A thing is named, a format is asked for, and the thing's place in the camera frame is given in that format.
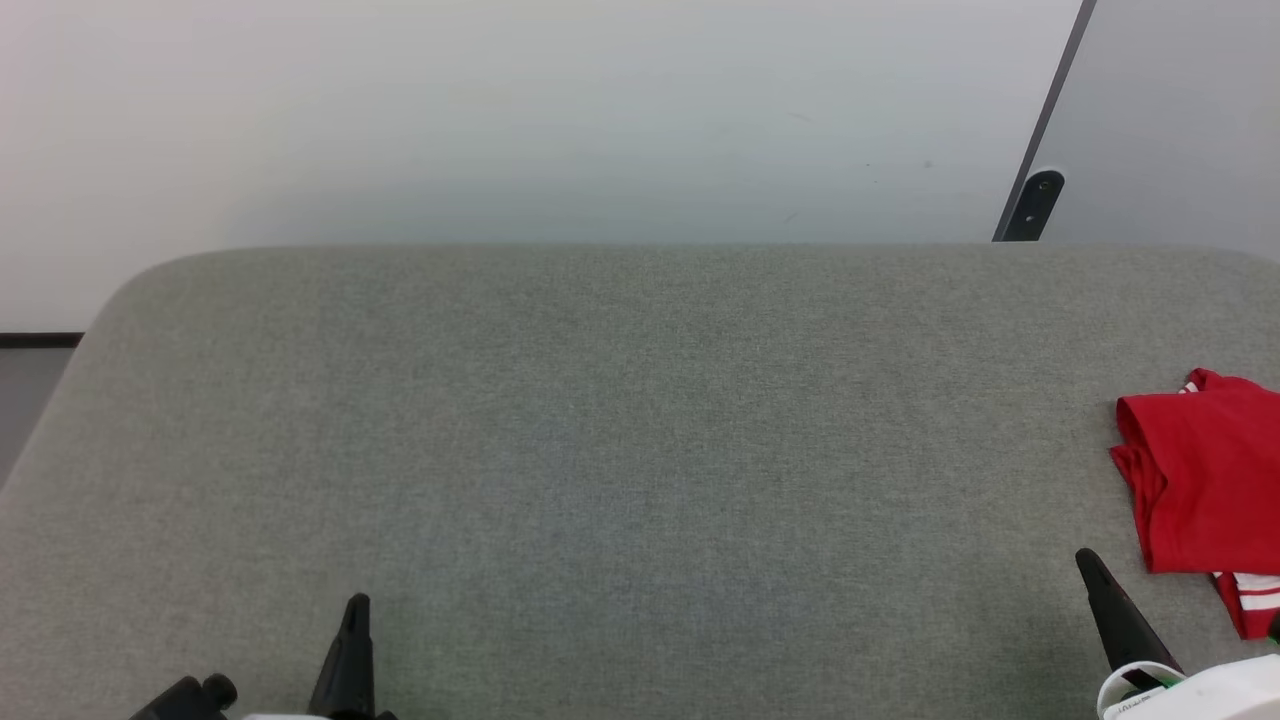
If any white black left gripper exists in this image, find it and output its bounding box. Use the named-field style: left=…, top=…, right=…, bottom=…
left=245, top=593, right=401, bottom=720

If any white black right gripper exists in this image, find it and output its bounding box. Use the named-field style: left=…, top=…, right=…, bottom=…
left=1076, top=548, right=1280, bottom=720

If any red and white shirt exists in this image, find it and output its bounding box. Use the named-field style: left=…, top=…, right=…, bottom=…
left=1109, top=368, right=1280, bottom=642

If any black bracket plate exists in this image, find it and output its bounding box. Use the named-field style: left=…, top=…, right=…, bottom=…
left=1001, top=169, right=1065, bottom=243

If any grey metal frame strip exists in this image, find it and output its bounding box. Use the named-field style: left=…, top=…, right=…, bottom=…
left=991, top=0, right=1099, bottom=243

